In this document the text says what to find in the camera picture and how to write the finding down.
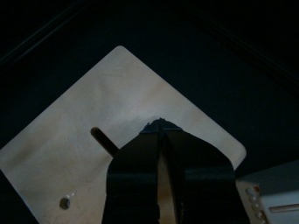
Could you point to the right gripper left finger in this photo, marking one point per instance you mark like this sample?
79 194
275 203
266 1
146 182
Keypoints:
132 180

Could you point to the grey toy oven box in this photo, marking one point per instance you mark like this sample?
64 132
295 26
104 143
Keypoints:
273 195

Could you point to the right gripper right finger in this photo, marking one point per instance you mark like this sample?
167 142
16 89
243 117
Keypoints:
206 180

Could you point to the wooden drawer box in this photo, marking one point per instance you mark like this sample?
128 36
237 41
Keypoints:
98 125

